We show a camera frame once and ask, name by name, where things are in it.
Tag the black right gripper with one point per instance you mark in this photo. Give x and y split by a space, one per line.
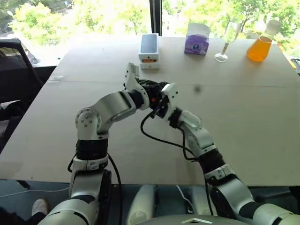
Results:
160 110

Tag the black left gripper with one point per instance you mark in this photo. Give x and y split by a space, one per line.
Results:
150 93

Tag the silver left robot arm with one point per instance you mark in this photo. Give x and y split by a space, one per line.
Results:
112 105

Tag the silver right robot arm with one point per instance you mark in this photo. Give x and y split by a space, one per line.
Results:
199 136

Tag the large white phone box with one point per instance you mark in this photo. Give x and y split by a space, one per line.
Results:
150 47

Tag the purple tissue box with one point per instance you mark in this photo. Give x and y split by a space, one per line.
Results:
196 44

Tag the clear wine glass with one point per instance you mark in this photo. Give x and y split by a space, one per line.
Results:
228 35

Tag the white rounded robot leg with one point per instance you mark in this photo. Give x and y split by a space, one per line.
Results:
201 201
143 204

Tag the flask with orange liquid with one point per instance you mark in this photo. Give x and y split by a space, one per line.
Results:
260 48

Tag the black and yellow object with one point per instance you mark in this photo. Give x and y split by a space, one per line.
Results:
295 66

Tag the black mesh office chair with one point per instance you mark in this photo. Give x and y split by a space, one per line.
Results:
16 75

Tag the white shoe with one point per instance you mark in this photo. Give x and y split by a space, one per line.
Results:
40 206

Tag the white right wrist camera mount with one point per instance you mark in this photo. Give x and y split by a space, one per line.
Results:
172 93

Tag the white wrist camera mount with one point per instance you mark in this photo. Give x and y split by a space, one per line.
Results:
131 82
172 93

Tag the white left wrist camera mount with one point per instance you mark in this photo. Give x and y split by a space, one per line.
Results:
131 82

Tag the dark window frame post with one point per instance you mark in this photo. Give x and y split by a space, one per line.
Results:
155 16

